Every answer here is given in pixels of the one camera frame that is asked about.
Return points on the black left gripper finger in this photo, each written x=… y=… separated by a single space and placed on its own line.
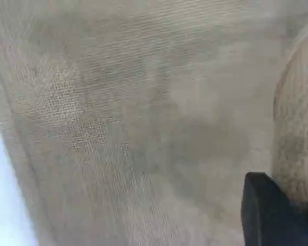
x=272 y=220

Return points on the brown burlap bag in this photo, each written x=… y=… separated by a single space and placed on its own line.
x=143 y=102

